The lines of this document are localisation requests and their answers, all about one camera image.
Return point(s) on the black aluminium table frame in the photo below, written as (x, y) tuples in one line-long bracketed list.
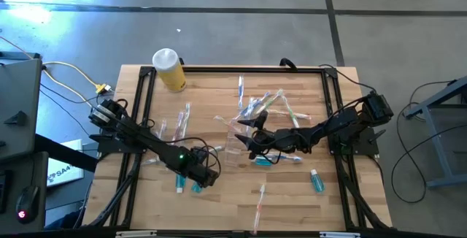
[(255, 69)]

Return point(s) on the blue-gray metal table frame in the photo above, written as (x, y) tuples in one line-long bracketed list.
[(438, 121)]

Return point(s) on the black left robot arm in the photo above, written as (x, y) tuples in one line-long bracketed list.
[(146, 137)]

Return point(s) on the white printed label sheet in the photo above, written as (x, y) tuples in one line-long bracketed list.
[(65, 165)]

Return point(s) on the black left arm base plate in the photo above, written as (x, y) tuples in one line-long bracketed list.
[(113, 145)]

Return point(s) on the yellow canister with white lid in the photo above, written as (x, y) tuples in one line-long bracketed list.
[(171, 75)]

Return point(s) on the dark desk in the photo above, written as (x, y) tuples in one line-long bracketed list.
[(11, 194)]

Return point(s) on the black computer mouse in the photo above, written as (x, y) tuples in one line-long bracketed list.
[(27, 204)]

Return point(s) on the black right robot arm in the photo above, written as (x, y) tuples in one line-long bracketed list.
[(339, 125)]

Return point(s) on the clear plastic bag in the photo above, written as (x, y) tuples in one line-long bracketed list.
[(233, 150)]

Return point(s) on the black diagonal bar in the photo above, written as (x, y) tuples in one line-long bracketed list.
[(65, 154)]

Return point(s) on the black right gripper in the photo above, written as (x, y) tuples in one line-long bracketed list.
[(273, 141)]

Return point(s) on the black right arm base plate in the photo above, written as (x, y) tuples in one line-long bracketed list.
[(365, 146)]

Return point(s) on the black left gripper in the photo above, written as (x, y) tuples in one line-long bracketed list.
[(204, 174)]

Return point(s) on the small black wedge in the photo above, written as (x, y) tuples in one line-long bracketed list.
[(16, 118)]

